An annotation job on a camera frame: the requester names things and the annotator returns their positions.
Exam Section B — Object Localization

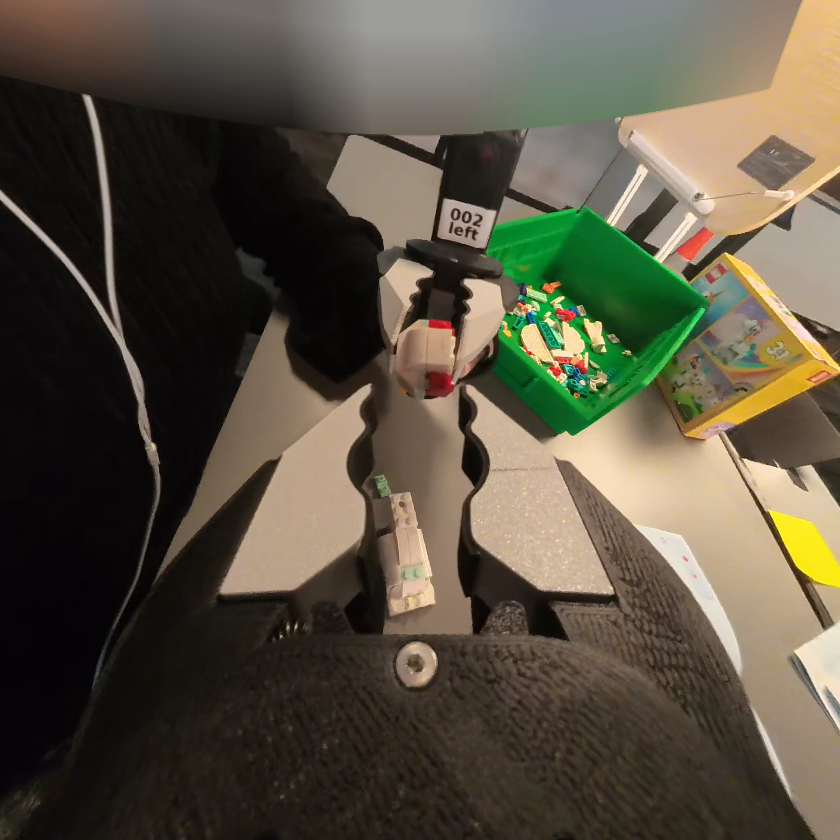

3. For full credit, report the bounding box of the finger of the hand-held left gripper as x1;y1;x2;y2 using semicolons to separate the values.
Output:
451;274;521;382
377;251;437;375

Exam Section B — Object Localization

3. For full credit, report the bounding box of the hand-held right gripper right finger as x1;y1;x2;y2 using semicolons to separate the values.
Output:
458;386;616;603

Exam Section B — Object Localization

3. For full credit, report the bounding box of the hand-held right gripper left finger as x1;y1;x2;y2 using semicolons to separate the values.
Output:
218;384;383;605

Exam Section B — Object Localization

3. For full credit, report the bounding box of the white toy brick head assembly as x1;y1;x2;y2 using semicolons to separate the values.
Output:
389;317;458;401

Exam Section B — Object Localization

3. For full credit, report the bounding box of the person's left forearm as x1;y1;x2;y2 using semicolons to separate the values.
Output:
217;128;386;385

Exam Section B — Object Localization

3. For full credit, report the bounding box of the yellow toy set box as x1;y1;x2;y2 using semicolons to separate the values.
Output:
656;252;840;441

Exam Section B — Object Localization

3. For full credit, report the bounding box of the pile of mixed toy bricks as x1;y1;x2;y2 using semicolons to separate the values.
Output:
502;279;636;399

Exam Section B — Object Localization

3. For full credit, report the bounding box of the white toy brick block assembly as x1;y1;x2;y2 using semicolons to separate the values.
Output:
363;492;437;619

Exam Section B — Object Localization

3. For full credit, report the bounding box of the green plastic bin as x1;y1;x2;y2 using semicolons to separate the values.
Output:
484;207;711;437

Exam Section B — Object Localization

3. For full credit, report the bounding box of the instruction booklet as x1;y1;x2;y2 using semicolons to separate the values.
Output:
633;524;746;677

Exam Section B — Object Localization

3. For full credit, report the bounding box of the white tube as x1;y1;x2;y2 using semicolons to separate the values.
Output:
625;129;715;215

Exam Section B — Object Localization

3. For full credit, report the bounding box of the tan desk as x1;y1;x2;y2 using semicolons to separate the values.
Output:
617;0;840;236

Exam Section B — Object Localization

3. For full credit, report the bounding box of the black chair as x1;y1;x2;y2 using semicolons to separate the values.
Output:
722;308;840;490

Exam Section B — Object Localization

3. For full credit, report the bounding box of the yellow paper sheet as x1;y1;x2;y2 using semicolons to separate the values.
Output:
766;509;840;589

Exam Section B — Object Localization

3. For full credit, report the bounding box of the black plate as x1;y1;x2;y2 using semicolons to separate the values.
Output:
737;134;816;196

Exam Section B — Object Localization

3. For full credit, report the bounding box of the blue white leaflet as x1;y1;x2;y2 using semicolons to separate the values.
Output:
789;622;840;732

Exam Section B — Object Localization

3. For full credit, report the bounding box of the white earphone cord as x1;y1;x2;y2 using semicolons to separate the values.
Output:
0;94;163;664

